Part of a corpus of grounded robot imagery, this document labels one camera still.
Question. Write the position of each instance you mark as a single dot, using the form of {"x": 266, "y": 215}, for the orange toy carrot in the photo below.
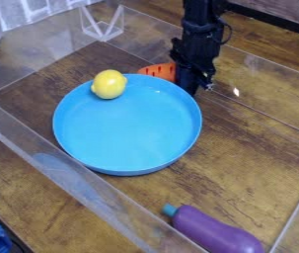
{"x": 162, "y": 70}

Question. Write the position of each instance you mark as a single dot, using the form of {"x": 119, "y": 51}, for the blue round tray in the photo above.
{"x": 131, "y": 135}

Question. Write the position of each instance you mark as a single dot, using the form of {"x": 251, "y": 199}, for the clear acrylic corner bracket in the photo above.
{"x": 99, "y": 30}

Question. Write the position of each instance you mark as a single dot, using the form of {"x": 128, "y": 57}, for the clear acrylic enclosure wall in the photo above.
{"x": 239, "y": 174}

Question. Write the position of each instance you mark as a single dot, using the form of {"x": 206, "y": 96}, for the yellow toy lemon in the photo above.
{"x": 108, "y": 84}

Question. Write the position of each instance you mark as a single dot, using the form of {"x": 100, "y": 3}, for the white patterned curtain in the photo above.
{"x": 23, "y": 12}

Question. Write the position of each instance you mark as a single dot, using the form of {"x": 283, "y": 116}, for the purple toy eggplant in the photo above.
{"x": 218, "y": 237}

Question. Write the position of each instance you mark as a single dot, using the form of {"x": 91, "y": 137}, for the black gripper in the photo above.
{"x": 194, "y": 52}

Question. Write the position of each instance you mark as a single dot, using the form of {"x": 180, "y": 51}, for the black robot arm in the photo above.
{"x": 202, "y": 11}

